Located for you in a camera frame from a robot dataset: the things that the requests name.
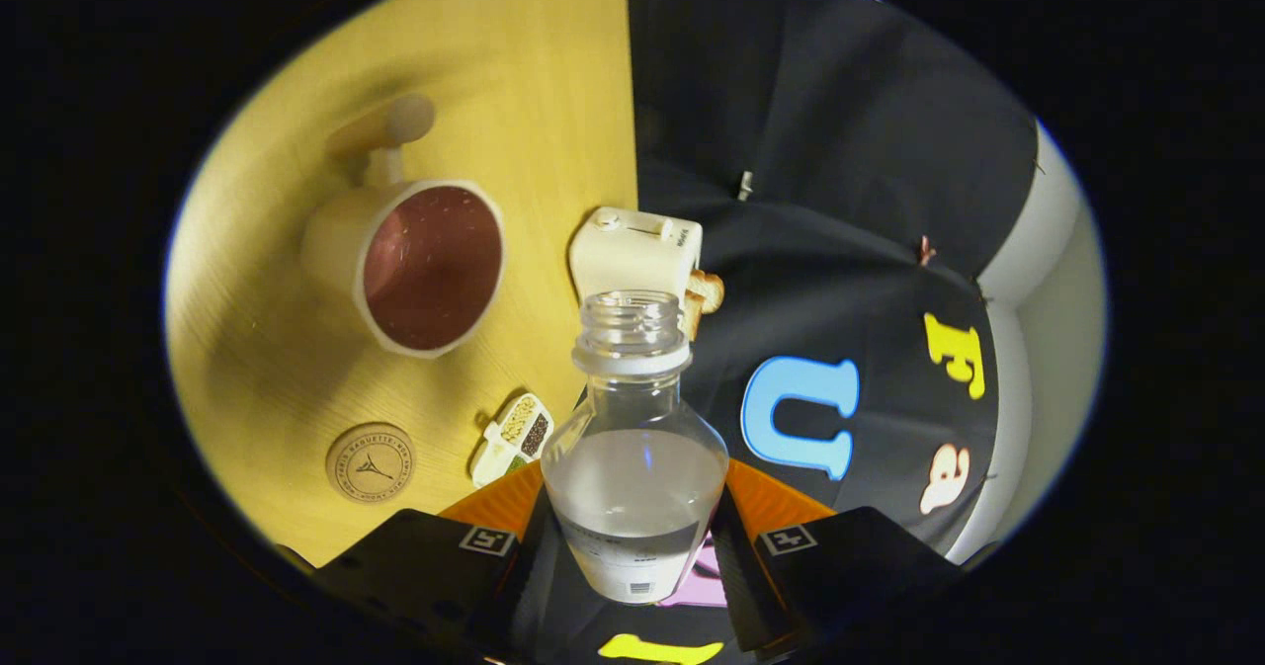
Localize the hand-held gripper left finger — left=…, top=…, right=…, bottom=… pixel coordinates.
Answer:
left=311, top=460, right=564, bottom=664

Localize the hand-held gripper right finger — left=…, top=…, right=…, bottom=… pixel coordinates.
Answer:
left=707, top=457, right=965, bottom=661

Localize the clear juice bottle white label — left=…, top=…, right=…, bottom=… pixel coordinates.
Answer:
left=540, top=290, right=730, bottom=607

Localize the round cork coaster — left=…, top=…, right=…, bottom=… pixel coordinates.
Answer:
left=325, top=422, right=417, bottom=504

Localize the cream cup wooden handle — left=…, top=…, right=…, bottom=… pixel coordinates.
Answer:
left=299, top=92, right=507, bottom=360

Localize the white divided condiment dish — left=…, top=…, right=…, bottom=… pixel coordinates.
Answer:
left=468, top=392, right=555, bottom=490

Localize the wooden table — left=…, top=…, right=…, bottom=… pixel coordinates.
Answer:
left=163, top=0, right=641, bottom=572

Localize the white toaster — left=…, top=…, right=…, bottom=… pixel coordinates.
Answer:
left=568, top=206, right=705, bottom=330

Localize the black backdrop cloth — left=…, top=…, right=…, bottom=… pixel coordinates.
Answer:
left=474, top=0, right=1039, bottom=665

